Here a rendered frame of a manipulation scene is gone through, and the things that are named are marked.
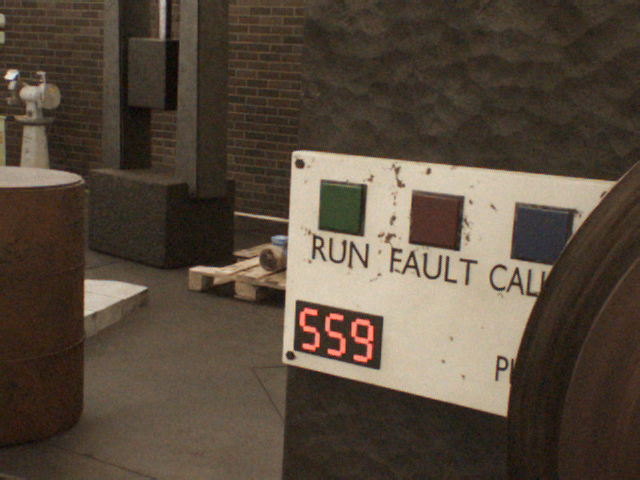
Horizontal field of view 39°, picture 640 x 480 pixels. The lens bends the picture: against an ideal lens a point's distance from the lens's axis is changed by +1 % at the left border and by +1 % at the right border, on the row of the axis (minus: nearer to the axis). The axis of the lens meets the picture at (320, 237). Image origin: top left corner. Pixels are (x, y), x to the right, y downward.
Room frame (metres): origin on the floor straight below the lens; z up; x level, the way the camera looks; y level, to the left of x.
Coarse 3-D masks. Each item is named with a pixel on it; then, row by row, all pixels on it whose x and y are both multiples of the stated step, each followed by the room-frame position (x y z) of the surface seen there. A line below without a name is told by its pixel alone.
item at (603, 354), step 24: (624, 288) 0.46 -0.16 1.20; (600, 312) 0.46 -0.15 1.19; (624, 312) 0.46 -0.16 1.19; (600, 336) 0.46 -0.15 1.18; (624, 336) 0.46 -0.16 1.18; (600, 360) 0.46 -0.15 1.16; (624, 360) 0.46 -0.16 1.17; (576, 384) 0.47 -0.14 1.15; (600, 384) 0.46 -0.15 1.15; (624, 384) 0.45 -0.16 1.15; (576, 408) 0.47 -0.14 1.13; (600, 408) 0.46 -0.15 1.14; (624, 408) 0.44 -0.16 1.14; (576, 432) 0.47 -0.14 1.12; (600, 432) 0.46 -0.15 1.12; (624, 432) 0.44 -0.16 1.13; (576, 456) 0.47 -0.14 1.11; (600, 456) 0.46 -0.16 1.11; (624, 456) 0.44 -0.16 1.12
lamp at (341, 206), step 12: (324, 192) 0.71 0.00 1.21; (336, 192) 0.71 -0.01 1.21; (348, 192) 0.70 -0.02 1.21; (360, 192) 0.70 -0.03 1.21; (324, 204) 0.71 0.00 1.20; (336, 204) 0.71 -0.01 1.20; (348, 204) 0.70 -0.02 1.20; (360, 204) 0.70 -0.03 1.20; (324, 216) 0.71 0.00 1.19; (336, 216) 0.71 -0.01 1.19; (348, 216) 0.70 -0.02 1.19; (360, 216) 0.70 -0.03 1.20; (324, 228) 0.71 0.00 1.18; (336, 228) 0.71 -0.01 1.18; (348, 228) 0.70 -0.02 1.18; (360, 228) 0.70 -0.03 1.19
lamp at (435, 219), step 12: (420, 204) 0.67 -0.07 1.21; (432, 204) 0.67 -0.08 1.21; (444, 204) 0.66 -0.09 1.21; (456, 204) 0.66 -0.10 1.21; (420, 216) 0.67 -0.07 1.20; (432, 216) 0.67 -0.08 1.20; (444, 216) 0.66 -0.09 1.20; (456, 216) 0.66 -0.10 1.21; (420, 228) 0.67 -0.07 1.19; (432, 228) 0.67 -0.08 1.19; (444, 228) 0.66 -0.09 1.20; (456, 228) 0.66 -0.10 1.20; (420, 240) 0.67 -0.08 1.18; (432, 240) 0.67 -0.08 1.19; (444, 240) 0.66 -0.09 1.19; (456, 240) 0.66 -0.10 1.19
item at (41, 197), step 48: (0, 192) 2.86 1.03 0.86; (48, 192) 2.96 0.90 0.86; (0, 240) 2.86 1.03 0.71; (48, 240) 2.95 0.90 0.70; (0, 288) 2.86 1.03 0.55; (48, 288) 2.95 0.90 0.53; (0, 336) 2.86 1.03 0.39; (48, 336) 2.96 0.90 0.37; (0, 384) 2.86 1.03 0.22; (48, 384) 2.96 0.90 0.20; (0, 432) 2.86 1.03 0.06; (48, 432) 2.96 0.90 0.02
